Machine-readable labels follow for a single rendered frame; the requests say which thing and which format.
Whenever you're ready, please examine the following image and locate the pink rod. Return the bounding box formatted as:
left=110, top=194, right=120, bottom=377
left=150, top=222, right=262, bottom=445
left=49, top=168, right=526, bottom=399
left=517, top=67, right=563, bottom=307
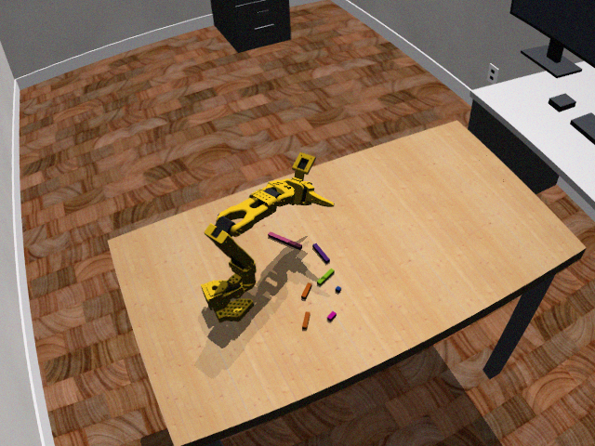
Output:
left=268, top=232, right=302, bottom=250

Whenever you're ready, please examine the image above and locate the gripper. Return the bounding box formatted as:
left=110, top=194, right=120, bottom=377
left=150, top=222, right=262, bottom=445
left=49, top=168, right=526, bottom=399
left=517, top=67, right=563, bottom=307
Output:
left=281, top=152, right=334, bottom=207

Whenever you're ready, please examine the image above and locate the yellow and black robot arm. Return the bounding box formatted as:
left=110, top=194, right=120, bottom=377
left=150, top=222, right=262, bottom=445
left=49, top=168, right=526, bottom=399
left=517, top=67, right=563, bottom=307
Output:
left=203, top=180, right=294, bottom=323

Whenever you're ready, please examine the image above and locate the lime green rod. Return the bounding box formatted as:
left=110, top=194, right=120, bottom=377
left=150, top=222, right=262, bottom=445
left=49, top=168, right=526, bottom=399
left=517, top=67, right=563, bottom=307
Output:
left=317, top=269, right=335, bottom=286

